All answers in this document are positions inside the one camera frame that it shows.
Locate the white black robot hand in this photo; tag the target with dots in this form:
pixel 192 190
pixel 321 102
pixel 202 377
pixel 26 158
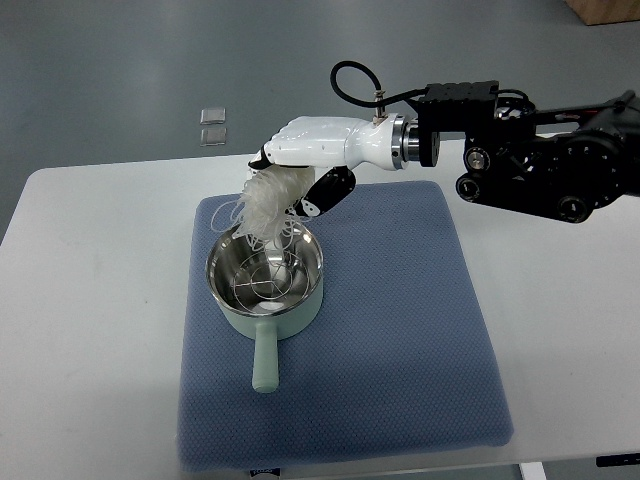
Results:
pixel 338 144

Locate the white vermicelli bundle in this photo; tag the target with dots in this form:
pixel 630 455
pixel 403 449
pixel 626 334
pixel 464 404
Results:
pixel 264 214

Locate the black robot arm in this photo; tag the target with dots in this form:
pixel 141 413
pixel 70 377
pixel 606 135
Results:
pixel 560 164

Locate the mint green steel pot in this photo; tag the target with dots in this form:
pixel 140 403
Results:
pixel 266 330

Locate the upper metal floor plate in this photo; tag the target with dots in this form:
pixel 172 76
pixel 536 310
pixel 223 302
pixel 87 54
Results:
pixel 213 115

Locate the blue quilted mat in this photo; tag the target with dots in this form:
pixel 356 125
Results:
pixel 397 361

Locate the brown cardboard box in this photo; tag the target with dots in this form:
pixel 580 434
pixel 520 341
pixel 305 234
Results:
pixel 605 12

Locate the white table leg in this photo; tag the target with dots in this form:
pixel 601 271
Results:
pixel 532 471

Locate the wire steaming rack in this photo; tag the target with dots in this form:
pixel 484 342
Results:
pixel 269 282

